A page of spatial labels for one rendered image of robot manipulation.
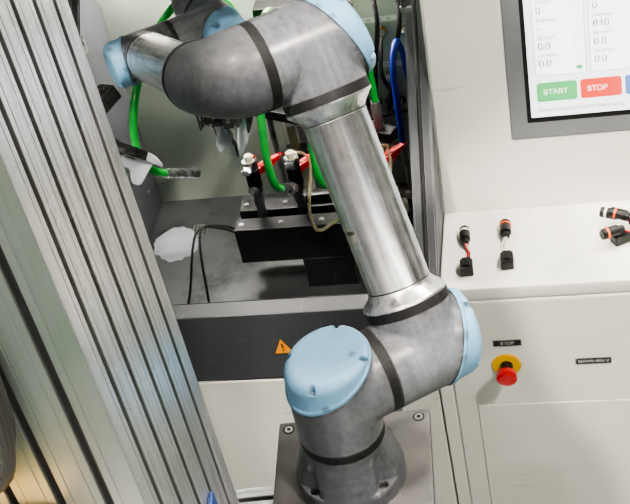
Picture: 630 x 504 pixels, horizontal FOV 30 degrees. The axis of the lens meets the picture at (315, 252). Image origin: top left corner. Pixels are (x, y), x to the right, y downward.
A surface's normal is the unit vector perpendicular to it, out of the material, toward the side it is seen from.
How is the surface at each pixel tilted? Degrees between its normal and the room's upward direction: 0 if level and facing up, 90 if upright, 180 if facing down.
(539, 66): 76
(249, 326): 90
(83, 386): 90
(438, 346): 61
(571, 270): 0
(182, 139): 90
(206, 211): 0
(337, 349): 7
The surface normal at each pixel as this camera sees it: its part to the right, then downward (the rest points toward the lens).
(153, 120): -0.12, 0.63
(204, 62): -0.52, -0.16
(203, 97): -0.48, 0.58
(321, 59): 0.23, 0.10
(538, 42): -0.16, 0.43
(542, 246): -0.18, -0.77
